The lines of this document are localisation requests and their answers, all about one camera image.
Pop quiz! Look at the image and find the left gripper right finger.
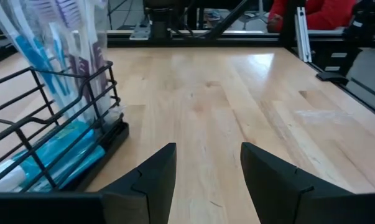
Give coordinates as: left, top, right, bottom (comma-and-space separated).
240, 142, 375, 224

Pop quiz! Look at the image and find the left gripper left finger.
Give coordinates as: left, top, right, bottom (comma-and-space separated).
0, 142, 177, 224

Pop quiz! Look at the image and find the black wire caddy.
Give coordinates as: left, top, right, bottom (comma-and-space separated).
0, 60, 130, 192

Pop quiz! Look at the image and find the blue white toothbrush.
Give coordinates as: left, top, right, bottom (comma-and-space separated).
48, 21, 72, 100
0, 0, 70, 125

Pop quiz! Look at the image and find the small black table clamp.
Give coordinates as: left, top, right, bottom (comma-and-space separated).
315, 71, 350, 86

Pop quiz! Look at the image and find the black labelled equipment box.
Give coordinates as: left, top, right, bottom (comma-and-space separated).
310, 46, 364, 76

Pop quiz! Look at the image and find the silver aluminium bar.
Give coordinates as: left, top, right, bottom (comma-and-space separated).
294, 6, 313, 63

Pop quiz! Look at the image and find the person's hand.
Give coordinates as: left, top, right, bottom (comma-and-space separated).
267, 14, 284, 34

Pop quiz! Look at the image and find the person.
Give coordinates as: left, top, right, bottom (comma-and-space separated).
266, 0, 359, 34

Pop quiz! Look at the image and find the black labelled device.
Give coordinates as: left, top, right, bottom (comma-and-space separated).
343, 0, 375, 50

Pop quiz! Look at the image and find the silver mounting bracket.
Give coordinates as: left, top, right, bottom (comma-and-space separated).
129, 17, 151, 41

